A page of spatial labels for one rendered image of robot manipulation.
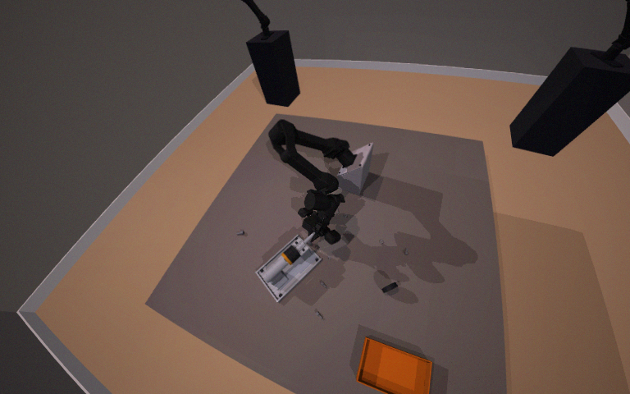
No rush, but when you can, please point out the orange open tray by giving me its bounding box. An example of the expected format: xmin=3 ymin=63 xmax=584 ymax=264
xmin=356 ymin=337 xmax=432 ymax=394

